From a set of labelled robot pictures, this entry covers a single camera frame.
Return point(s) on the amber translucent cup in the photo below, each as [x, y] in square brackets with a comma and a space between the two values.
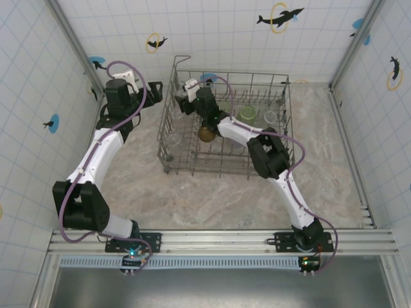
[207, 136]

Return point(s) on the small clear glass cup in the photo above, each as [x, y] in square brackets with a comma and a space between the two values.
[270, 117]
[173, 140]

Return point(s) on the green translucent cup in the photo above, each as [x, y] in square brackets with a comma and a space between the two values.
[248, 114]

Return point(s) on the lavender plastic cup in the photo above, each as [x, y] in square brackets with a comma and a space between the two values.
[238, 146]

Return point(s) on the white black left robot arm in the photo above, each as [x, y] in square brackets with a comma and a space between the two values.
[102, 154]

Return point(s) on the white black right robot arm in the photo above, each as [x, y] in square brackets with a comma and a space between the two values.
[295, 202]

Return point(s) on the blue circle shark sticker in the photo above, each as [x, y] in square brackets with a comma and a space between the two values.
[95, 61]

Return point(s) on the black controller circuit board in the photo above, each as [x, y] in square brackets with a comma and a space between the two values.
[309, 263]
[128, 261]

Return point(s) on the steel sheet panel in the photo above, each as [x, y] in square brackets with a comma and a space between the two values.
[224, 288]

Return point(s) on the aluminium side rail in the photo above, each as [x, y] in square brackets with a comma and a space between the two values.
[344, 128]
[93, 134]

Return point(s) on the aluminium corner post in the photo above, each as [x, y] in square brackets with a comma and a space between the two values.
[77, 45]
[356, 45]

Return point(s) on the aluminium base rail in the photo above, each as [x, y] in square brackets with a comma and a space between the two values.
[208, 239]

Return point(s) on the blue patch wall sticker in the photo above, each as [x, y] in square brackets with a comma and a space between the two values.
[358, 23]

